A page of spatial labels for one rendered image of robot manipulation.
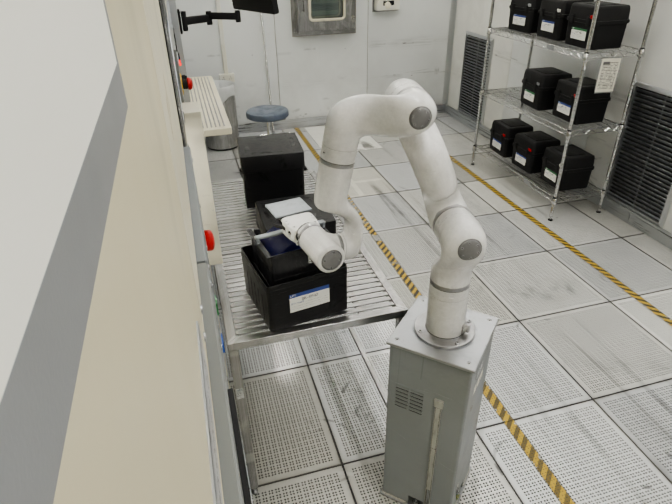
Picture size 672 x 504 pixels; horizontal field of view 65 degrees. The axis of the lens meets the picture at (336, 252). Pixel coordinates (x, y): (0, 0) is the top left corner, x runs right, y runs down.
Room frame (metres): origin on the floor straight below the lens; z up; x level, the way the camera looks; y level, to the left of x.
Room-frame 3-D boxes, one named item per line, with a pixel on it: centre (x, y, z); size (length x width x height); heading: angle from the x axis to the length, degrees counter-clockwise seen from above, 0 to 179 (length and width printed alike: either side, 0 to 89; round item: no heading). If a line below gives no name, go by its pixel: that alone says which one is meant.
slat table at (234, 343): (1.95, 0.23, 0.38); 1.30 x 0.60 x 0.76; 16
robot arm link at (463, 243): (1.27, -0.34, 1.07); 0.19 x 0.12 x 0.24; 6
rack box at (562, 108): (3.74, -1.76, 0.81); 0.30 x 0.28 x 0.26; 14
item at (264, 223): (1.96, 0.17, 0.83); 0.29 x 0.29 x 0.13; 16
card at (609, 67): (3.51, -1.79, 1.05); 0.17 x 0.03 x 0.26; 106
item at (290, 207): (1.48, 0.14, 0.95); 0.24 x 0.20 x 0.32; 115
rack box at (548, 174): (3.73, -1.76, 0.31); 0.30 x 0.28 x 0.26; 13
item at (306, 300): (1.48, 0.14, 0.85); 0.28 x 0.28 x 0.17; 25
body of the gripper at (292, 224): (1.39, 0.10, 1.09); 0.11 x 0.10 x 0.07; 25
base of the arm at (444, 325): (1.30, -0.34, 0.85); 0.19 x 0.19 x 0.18
